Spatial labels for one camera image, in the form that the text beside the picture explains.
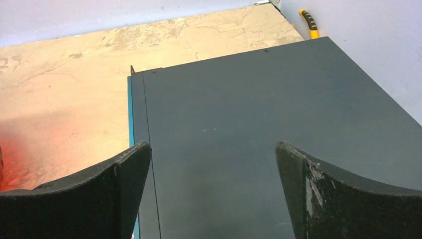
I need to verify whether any yellow black tool handle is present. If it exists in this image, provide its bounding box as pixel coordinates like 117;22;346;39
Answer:
299;9;319;39

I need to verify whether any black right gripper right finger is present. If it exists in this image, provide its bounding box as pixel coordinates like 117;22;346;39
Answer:
275;141;422;239

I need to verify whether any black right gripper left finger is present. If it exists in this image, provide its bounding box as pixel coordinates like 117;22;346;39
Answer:
0;141;151;239

